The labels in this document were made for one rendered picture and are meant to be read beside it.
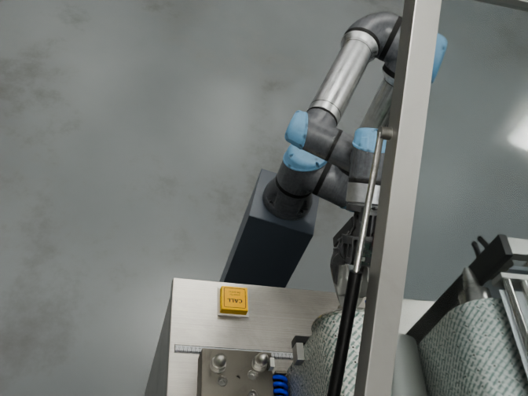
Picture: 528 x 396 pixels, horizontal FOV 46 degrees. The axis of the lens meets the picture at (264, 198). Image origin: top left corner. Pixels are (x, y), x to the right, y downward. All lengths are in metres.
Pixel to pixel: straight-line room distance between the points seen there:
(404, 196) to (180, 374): 0.98
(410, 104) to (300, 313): 1.08
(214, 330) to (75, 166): 1.62
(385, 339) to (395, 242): 0.10
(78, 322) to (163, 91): 1.43
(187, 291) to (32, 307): 1.10
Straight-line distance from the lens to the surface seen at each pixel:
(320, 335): 1.24
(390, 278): 0.66
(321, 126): 1.32
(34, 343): 2.55
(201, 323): 1.59
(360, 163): 1.22
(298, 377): 1.36
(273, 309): 1.66
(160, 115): 3.32
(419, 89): 0.67
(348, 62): 1.47
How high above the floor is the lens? 2.30
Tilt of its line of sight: 49 degrees down
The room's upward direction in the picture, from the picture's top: 22 degrees clockwise
